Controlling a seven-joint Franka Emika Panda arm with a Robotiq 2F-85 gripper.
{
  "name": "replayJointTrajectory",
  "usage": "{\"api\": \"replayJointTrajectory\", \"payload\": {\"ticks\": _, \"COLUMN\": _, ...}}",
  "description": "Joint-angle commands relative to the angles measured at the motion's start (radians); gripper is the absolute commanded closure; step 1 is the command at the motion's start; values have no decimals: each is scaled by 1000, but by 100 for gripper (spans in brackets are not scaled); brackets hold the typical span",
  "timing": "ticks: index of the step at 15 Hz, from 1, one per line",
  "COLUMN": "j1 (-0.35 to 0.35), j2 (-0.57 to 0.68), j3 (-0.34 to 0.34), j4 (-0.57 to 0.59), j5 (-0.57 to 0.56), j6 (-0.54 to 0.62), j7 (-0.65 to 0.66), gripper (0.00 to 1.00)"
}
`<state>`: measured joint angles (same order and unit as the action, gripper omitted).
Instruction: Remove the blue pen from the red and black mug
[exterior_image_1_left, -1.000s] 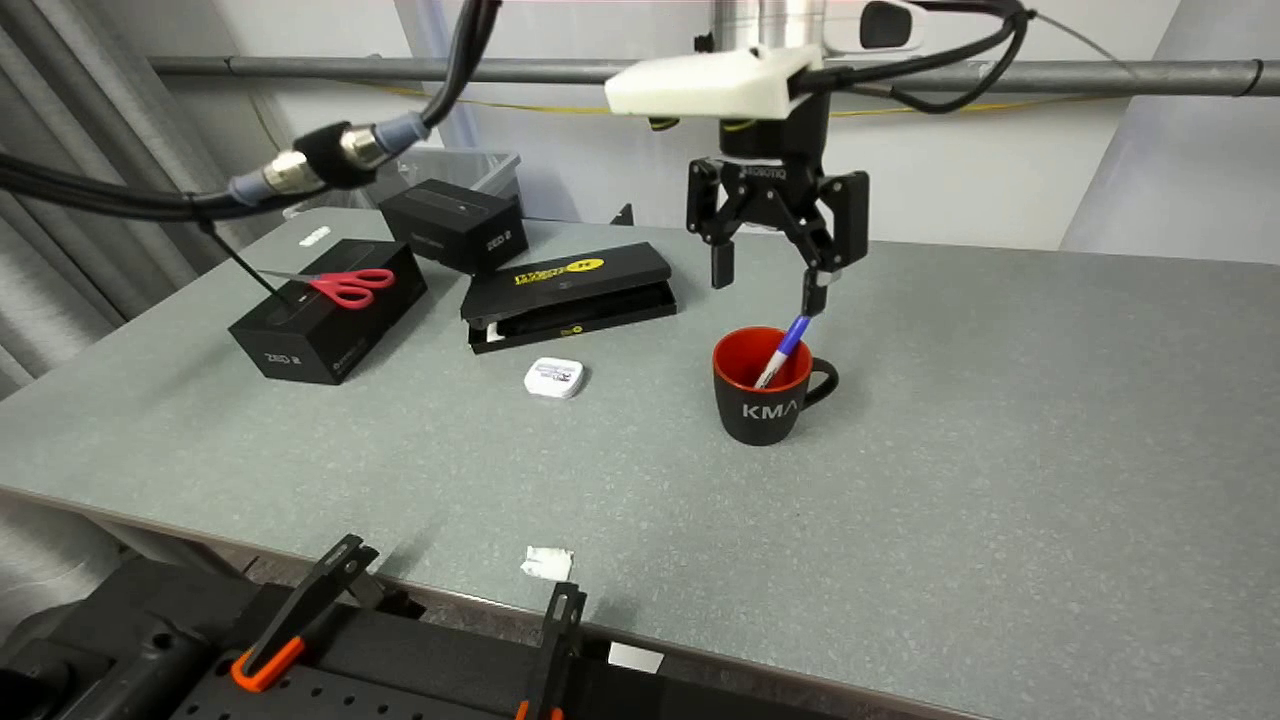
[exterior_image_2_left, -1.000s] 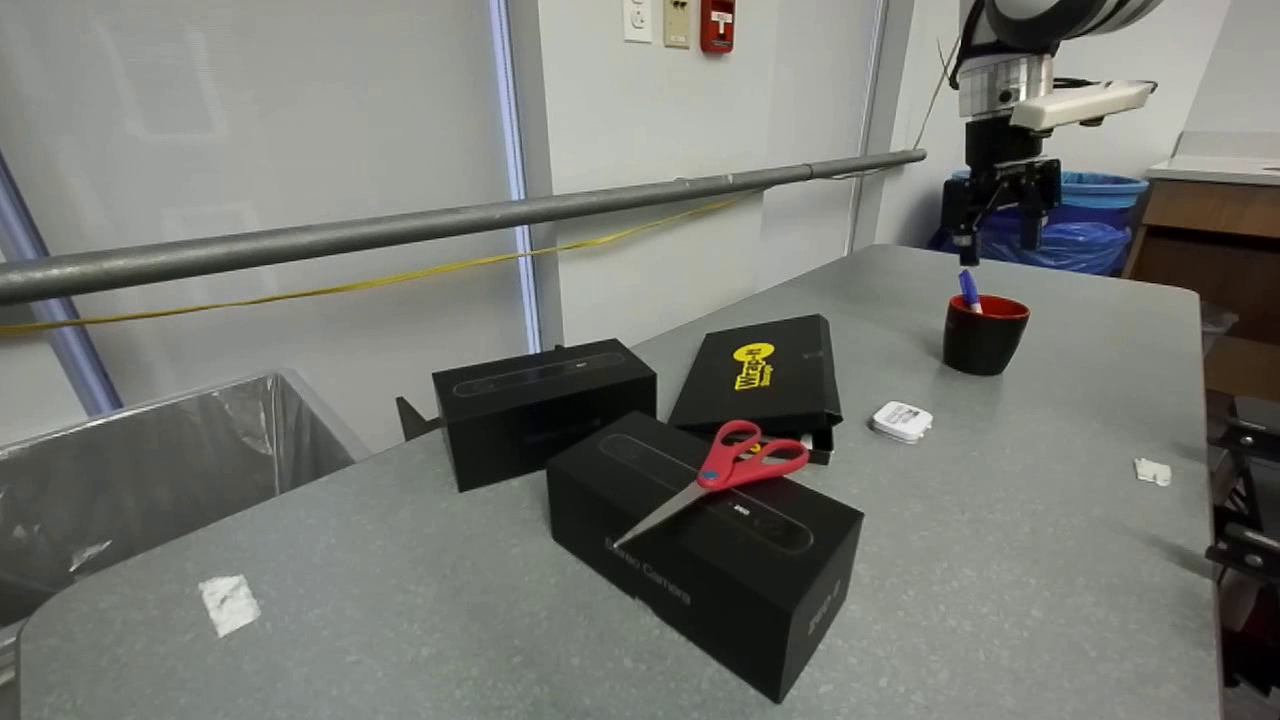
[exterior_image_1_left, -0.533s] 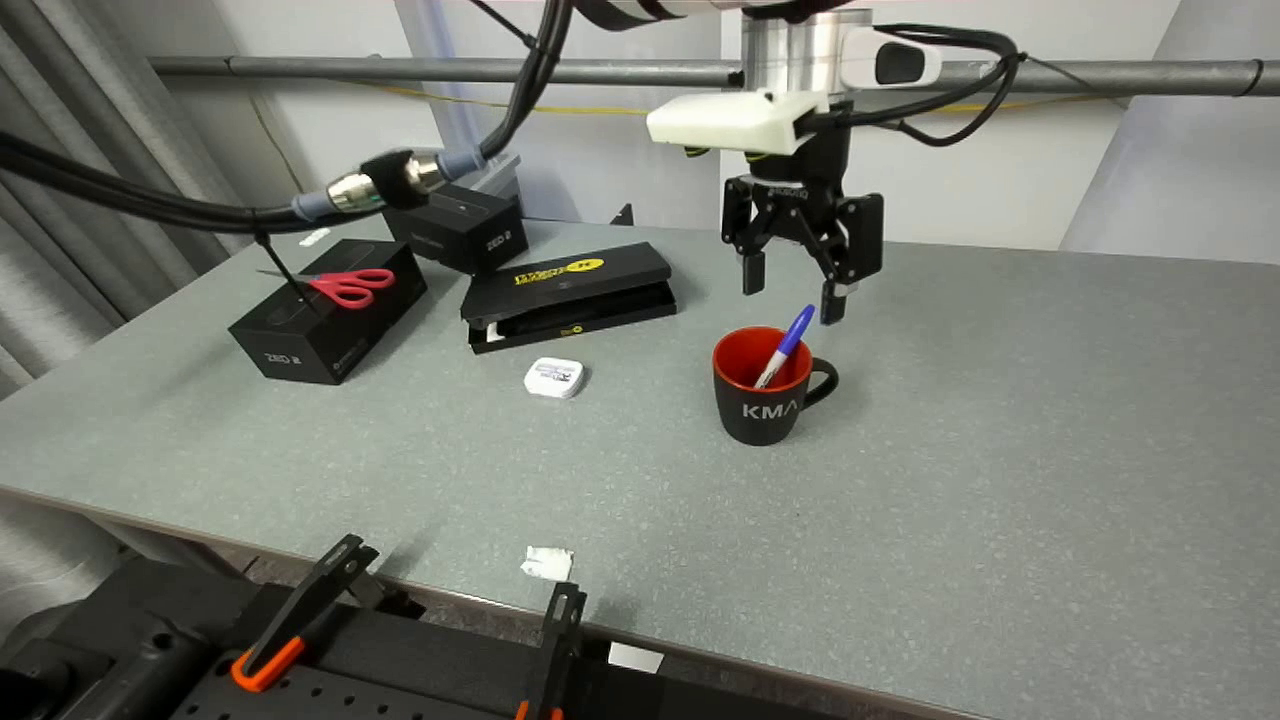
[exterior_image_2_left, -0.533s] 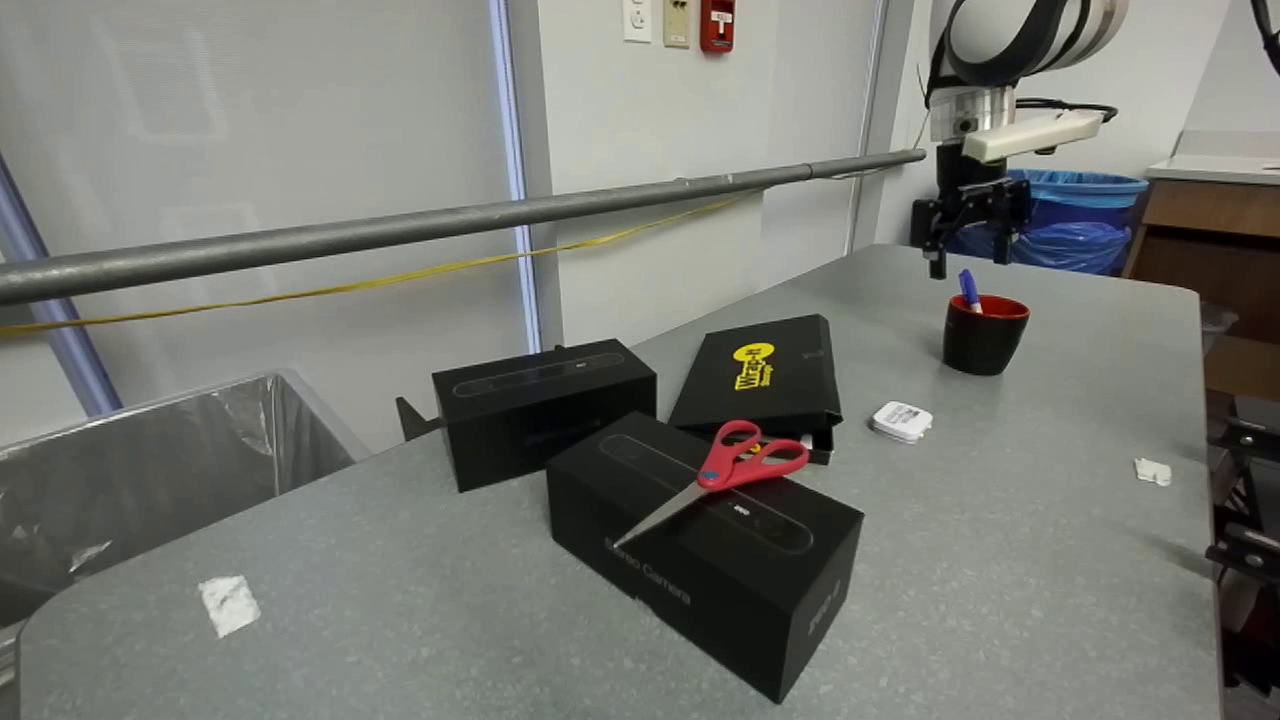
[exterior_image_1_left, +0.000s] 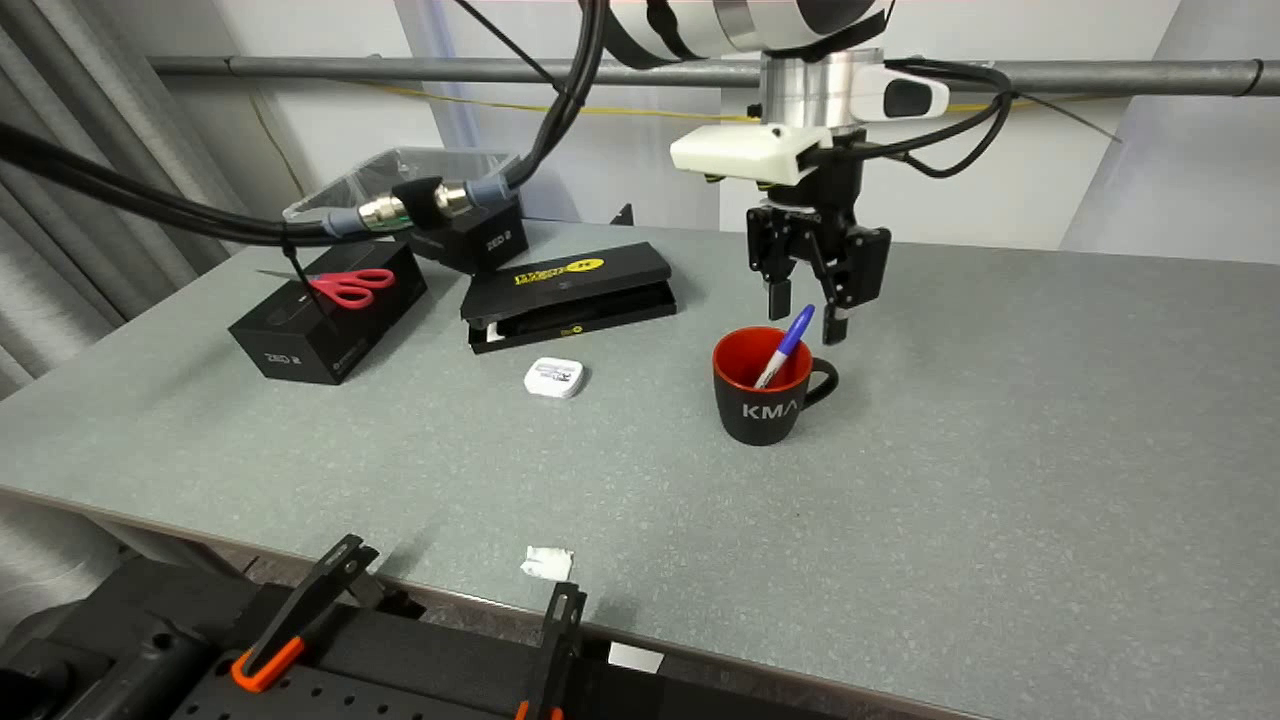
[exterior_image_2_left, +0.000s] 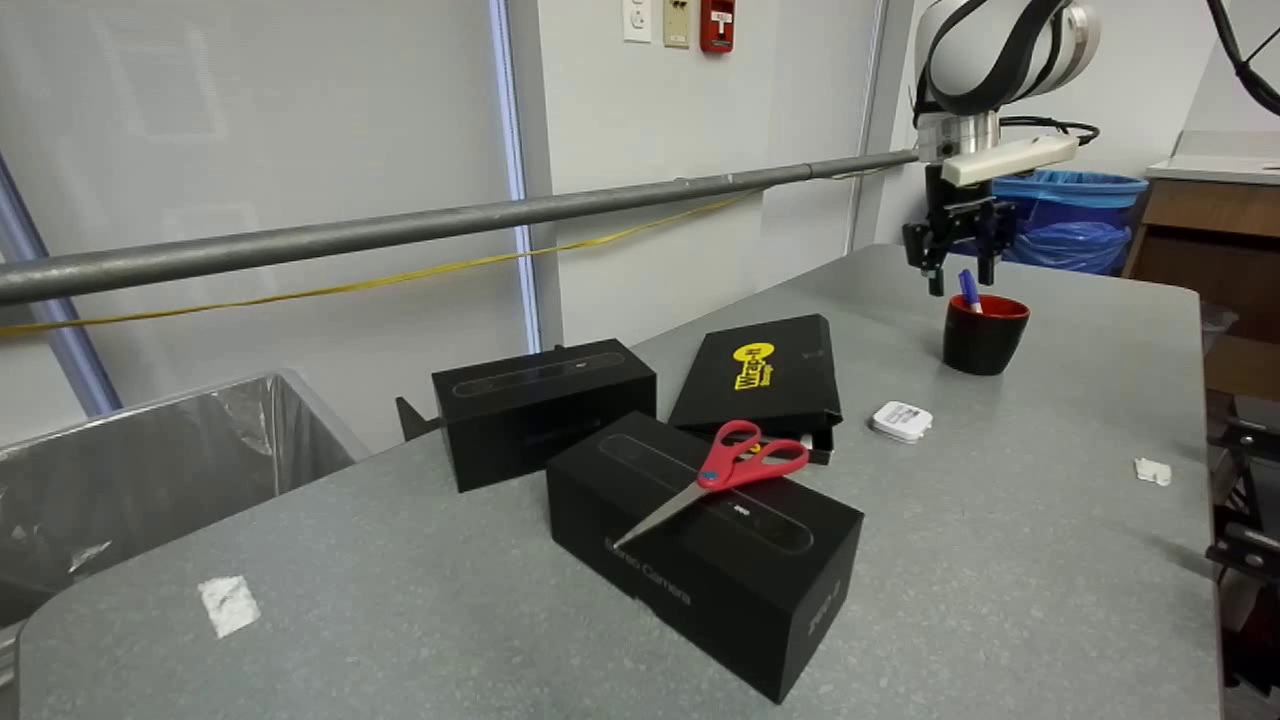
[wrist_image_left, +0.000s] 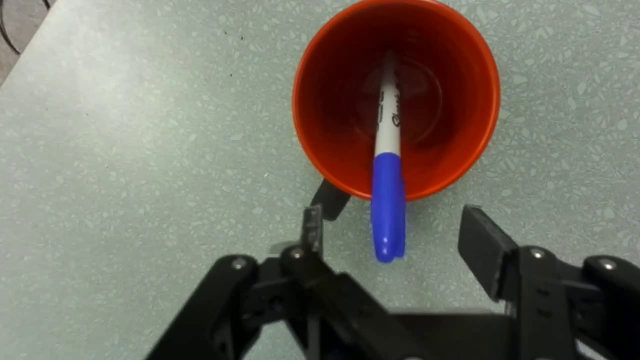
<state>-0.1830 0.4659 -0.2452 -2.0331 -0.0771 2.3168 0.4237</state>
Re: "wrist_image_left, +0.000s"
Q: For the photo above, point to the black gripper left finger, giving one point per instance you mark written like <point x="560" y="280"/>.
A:
<point x="292" y="307"/>

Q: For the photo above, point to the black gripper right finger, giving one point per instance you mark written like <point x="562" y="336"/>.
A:
<point x="553" y="307"/>

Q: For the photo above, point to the blue pen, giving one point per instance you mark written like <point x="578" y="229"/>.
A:
<point x="389" y="200"/>

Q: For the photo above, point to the red and black mug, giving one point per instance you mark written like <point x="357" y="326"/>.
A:
<point x="460" y="100"/>

